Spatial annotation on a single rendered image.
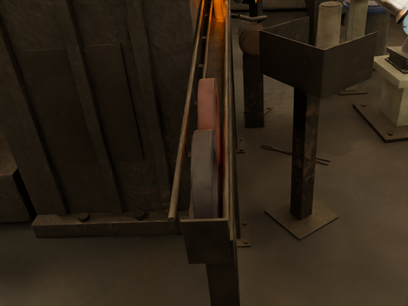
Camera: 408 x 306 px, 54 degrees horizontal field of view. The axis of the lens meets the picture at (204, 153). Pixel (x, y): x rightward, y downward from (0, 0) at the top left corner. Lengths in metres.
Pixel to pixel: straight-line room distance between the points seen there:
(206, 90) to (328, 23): 1.65
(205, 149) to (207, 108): 0.15
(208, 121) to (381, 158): 1.33
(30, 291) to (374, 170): 1.45
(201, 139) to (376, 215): 1.12
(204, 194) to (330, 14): 1.85
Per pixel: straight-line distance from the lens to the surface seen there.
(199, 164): 0.62
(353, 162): 1.95
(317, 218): 1.61
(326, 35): 2.40
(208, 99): 0.78
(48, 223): 1.69
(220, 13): 1.63
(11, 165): 1.77
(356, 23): 2.47
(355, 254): 1.51
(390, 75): 2.11
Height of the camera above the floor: 1.08
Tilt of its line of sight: 33 degrees down
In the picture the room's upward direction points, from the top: 6 degrees counter-clockwise
